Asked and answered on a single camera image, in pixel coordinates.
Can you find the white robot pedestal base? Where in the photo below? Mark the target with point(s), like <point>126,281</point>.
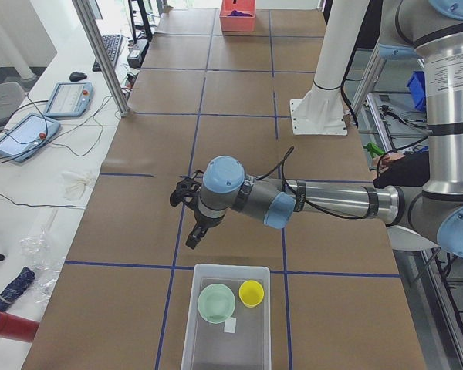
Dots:
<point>320,111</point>

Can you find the black computer keyboard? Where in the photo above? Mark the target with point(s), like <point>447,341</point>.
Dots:
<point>112,44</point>

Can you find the yellow plastic cup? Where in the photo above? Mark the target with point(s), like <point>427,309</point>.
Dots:
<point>251,293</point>

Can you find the aluminium frame post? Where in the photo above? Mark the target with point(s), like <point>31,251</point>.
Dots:
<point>88,22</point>

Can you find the clear plastic storage box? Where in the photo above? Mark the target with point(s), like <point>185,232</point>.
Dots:
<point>244,340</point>

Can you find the seated person in black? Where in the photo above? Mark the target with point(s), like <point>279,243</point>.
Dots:
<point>397,169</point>

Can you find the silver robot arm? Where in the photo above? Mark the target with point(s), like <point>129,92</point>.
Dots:
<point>434,31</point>

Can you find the red cylinder tube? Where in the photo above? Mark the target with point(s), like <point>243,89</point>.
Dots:
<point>17,328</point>

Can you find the crumpled clear plastic wrap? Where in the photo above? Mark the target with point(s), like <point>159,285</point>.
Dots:
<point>45,261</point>

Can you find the teach pendant tablet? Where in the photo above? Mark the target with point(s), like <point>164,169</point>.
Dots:
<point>24,139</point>
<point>69,100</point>

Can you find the far teach pendant tablet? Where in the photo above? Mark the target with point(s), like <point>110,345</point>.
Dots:
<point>69,100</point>

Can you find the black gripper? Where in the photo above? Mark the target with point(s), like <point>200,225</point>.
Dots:
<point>203,222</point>

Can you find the mint green bowl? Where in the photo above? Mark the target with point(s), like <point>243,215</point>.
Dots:
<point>216,303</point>

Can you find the purple microfiber cloth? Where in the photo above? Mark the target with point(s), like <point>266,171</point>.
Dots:
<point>237,13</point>

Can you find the folded dark blue umbrella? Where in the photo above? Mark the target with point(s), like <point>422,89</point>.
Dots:
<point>16,288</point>

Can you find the near teach pendant tablet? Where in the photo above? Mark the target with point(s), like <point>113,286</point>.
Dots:
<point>24,139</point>

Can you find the pink plastic bin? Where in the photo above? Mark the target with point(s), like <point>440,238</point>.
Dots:
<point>237,24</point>

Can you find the black computer mouse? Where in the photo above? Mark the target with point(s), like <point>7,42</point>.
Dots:
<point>77,76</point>

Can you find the green handled tool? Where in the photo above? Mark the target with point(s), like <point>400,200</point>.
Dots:
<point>373,149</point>

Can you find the blue storage bin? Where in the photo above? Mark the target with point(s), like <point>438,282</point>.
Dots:
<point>416,87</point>

